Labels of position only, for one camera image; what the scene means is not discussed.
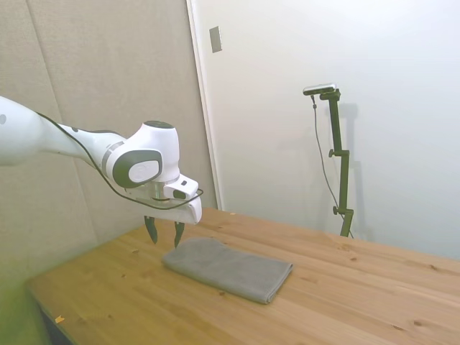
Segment grey towel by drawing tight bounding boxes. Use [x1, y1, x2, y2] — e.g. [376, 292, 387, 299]
[160, 236, 294, 305]

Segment dark green camera stand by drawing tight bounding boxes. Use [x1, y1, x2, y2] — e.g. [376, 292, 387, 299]
[318, 89, 355, 238]

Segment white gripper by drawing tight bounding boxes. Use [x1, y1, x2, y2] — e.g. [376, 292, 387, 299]
[125, 181, 203, 250]

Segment white door frame trim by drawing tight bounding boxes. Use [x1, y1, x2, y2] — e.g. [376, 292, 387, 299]
[185, 0, 224, 211]

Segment silver camera on stand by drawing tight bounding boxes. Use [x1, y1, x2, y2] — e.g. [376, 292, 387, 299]
[303, 83, 339, 97]

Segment grey wall switch plate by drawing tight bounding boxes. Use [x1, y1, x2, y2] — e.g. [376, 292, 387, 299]
[208, 25, 224, 55]

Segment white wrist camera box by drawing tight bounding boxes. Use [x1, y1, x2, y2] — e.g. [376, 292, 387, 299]
[163, 175, 200, 202]

